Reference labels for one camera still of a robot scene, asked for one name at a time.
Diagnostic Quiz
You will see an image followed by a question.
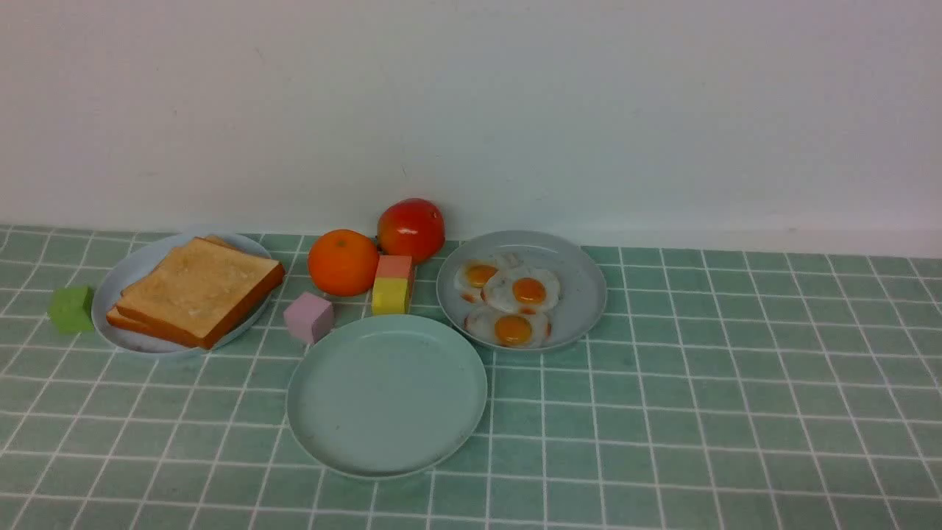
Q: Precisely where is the fried egg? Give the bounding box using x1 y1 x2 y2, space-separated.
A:
452 254 522 304
462 305 552 349
481 265 562 314

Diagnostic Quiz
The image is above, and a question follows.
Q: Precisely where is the red apple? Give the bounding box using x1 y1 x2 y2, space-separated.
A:
377 198 445 265

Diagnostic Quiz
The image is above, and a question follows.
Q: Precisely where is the salmon pink block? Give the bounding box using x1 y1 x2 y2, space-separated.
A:
375 255 415 284

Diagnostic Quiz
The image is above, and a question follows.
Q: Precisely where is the yellow block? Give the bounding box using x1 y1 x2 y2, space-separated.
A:
372 276 413 315

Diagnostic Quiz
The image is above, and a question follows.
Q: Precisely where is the grey egg plate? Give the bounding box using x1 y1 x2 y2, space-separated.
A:
435 230 608 353

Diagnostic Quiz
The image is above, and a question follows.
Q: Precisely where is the orange fruit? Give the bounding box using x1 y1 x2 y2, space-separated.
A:
308 229 380 297

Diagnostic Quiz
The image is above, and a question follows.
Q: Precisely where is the green centre plate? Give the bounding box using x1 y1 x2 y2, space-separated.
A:
285 315 489 480

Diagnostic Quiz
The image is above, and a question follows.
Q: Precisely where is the pink cube block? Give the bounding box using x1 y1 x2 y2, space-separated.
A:
283 292 334 345

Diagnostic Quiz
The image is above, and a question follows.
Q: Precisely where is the green cube block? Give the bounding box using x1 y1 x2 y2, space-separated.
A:
48 286 94 334

